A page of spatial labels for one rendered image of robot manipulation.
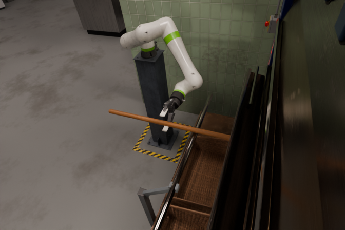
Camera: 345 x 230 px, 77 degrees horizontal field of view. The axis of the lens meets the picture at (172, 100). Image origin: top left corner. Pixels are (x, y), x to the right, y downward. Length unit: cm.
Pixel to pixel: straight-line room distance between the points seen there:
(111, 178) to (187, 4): 200
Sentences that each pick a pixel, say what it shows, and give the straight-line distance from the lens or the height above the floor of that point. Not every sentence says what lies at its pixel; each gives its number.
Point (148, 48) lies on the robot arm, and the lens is 192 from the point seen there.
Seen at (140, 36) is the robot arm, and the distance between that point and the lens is 145.
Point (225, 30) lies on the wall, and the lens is 226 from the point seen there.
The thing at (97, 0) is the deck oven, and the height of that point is 84.
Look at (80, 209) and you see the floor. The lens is 259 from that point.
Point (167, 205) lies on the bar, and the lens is 108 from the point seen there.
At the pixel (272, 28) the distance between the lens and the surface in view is 184.
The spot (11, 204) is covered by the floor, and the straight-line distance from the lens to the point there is 303.
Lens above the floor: 216
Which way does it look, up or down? 41 degrees down
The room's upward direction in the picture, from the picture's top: 6 degrees counter-clockwise
